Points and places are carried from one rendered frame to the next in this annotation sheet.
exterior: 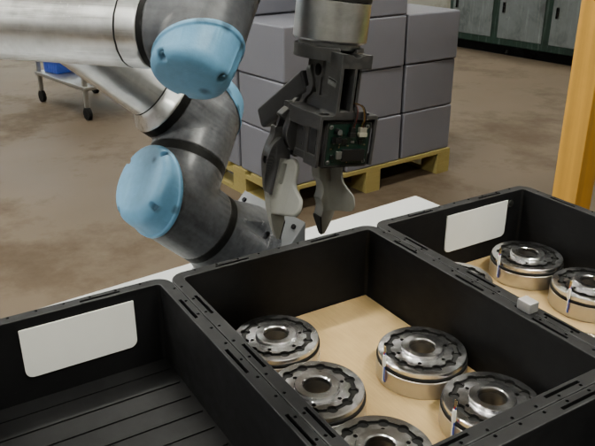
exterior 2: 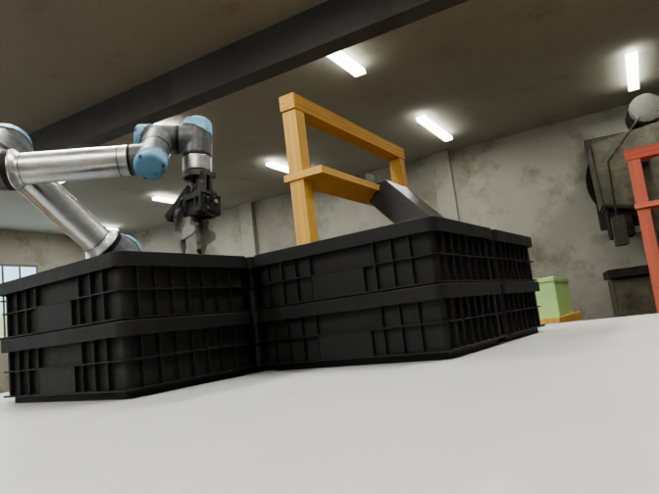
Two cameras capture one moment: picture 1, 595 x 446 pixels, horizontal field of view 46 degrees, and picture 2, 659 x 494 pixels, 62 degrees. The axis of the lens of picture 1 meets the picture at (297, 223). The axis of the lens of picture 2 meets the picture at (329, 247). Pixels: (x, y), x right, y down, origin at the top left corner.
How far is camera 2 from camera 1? 0.89 m
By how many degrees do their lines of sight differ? 39
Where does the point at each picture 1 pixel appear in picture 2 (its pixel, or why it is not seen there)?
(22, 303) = not seen: outside the picture
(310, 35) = (190, 166)
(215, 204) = not seen: hidden behind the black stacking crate
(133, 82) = (91, 228)
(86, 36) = (103, 159)
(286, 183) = (185, 225)
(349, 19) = (205, 160)
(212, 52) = (160, 155)
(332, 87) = (202, 182)
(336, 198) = (206, 238)
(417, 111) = not seen: hidden behind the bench
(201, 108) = (125, 245)
